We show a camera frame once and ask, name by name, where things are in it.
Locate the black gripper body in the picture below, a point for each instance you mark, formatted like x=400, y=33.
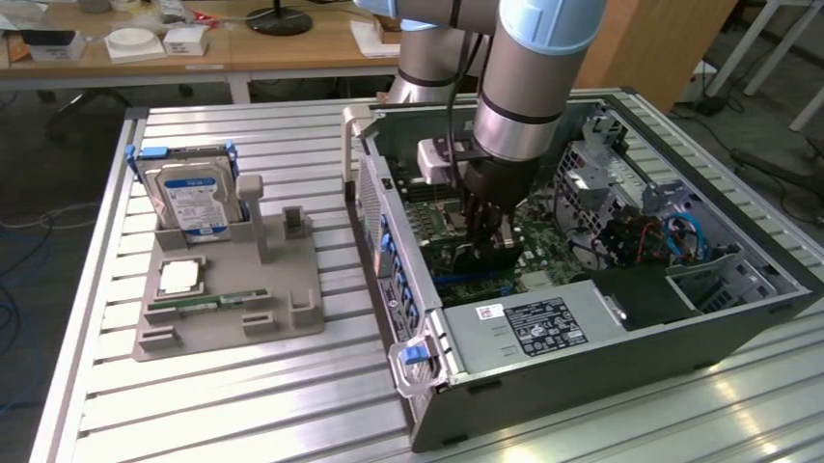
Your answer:
x=498, y=183

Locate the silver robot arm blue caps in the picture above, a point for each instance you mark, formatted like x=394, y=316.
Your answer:
x=527, y=72

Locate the CPU socket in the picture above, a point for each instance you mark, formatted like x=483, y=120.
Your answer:
x=450, y=217

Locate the green motherboard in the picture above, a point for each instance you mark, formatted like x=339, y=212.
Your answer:
x=547, y=251

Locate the blue expansion slot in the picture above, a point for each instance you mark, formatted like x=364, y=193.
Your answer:
x=450, y=280

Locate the perforated metal disk bay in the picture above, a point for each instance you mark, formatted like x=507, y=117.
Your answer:
x=591, y=169

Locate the grey power supply unit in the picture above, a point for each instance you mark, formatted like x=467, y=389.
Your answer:
x=547, y=323

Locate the blue case latch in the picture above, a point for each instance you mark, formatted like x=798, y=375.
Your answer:
x=411, y=354

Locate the open grey PC case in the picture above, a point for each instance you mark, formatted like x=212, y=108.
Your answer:
x=579, y=386

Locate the white folded paper box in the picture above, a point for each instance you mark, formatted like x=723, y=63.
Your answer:
x=372, y=43

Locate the grey angled disk bay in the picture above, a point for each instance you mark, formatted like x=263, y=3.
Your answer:
x=721, y=280

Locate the brown cardboard box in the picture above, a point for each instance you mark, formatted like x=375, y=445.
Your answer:
x=388, y=25

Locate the wooden cabinet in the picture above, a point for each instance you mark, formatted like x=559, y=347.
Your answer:
x=655, y=48

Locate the hard disk in blue caddy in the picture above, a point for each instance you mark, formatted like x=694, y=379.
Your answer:
x=189, y=202

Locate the green RAM stick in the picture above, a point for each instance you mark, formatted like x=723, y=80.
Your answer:
x=205, y=300

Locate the grey plastic parts rack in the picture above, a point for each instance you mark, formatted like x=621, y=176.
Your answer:
x=212, y=333

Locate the black round lamp base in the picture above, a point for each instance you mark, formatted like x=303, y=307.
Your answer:
x=279, y=23

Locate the silver CPU chip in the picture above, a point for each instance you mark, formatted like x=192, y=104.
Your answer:
x=180, y=279

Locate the white labelled cardboard box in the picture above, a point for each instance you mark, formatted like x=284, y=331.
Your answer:
x=185, y=42

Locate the white round part square base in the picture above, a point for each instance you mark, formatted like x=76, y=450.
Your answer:
x=133, y=46

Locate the black chair base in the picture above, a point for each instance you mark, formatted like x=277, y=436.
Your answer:
x=89, y=99

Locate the grey cup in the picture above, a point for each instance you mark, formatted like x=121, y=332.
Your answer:
x=94, y=6

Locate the white box black top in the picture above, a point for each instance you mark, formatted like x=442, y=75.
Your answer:
x=54, y=46

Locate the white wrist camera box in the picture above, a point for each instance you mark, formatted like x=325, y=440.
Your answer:
x=438, y=164

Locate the wooden desk white frame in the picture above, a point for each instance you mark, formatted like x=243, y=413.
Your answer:
x=289, y=48

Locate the white table frame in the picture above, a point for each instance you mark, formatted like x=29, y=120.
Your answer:
x=772, y=53

